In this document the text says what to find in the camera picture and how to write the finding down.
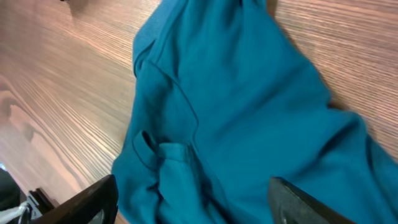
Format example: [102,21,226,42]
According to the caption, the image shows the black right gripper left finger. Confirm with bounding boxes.
[29,175,118,224]

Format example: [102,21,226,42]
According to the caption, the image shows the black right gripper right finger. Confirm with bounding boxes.
[267,177,353,224]

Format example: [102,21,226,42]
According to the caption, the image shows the teal blue polo shirt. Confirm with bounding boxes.
[112,0,397,223]

